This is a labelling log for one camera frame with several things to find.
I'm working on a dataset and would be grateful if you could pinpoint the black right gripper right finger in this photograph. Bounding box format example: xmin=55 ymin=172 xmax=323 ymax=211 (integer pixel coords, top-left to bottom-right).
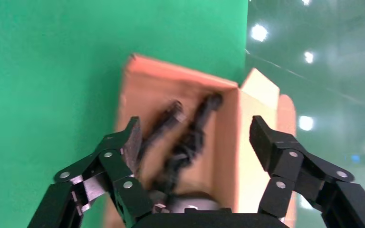
xmin=249 ymin=115 xmax=365 ymax=228

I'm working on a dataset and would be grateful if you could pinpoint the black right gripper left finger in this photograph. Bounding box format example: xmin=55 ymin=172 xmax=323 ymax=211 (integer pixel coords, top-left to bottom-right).
xmin=28 ymin=116 xmax=154 ymax=228

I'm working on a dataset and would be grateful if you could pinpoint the black power cable with plug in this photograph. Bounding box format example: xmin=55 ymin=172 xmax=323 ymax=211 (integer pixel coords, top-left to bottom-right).
xmin=136 ymin=93 xmax=224 ymax=196

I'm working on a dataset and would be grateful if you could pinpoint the small open cardboard box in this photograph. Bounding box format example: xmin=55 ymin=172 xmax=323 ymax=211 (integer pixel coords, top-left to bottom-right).
xmin=104 ymin=53 xmax=298 ymax=228

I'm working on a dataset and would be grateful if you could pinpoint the green table cloth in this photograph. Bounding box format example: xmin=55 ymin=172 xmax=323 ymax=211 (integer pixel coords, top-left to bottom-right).
xmin=0 ymin=0 xmax=249 ymax=228

